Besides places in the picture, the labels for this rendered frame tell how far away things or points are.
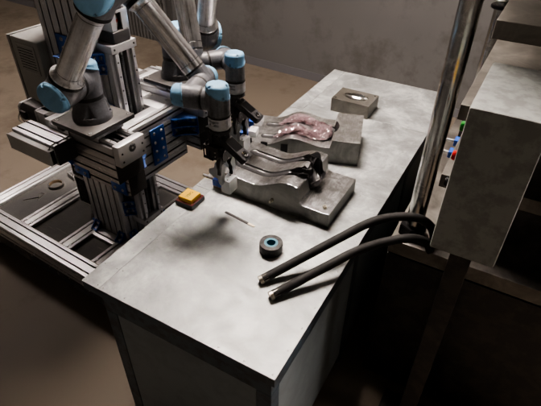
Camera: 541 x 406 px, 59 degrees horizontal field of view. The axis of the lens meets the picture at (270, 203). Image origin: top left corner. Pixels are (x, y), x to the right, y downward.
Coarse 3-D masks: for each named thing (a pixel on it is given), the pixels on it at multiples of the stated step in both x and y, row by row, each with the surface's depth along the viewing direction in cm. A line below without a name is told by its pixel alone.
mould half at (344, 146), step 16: (304, 112) 222; (272, 128) 218; (352, 128) 208; (272, 144) 207; (288, 144) 205; (304, 144) 203; (320, 144) 204; (336, 144) 200; (352, 144) 198; (336, 160) 205; (352, 160) 203
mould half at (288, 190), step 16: (256, 144) 200; (256, 160) 191; (240, 176) 182; (256, 176) 182; (272, 176) 180; (288, 176) 174; (336, 176) 187; (240, 192) 184; (256, 192) 180; (272, 192) 176; (288, 192) 172; (304, 192) 174; (320, 192) 179; (336, 192) 179; (352, 192) 187; (288, 208) 176; (304, 208) 172; (320, 208) 171; (336, 208) 173; (320, 224) 172
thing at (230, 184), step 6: (204, 174) 174; (228, 174) 170; (216, 180) 169; (228, 180) 167; (234, 180) 169; (222, 186) 169; (228, 186) 167; (234, 186) 170; (222, 192) 170; (228, 192) 169
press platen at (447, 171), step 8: (456, 144) 172; (448, 160) 164; (448, 168) 160; (536, 168) 160; (440, 176) 158; (448, 176) 156; (536, 176) 156; (440, 184) 159; (528, 184) 153; (536, 184) 153; (528, 192) 150; (536, 192) 150; (528, 200) 147; (536, 200) 146; (520, 208) 150; (528, 208) 148; (536, 208) 147
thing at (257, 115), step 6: (240, 102) 184; (246, 102) 186; (240, 108) 184; (246, 108) 184; (252, 108) 185; (246, 114) 184; (252, 114) 183; (258, 114) 184; (252, 120) 184; (258, 120) 183
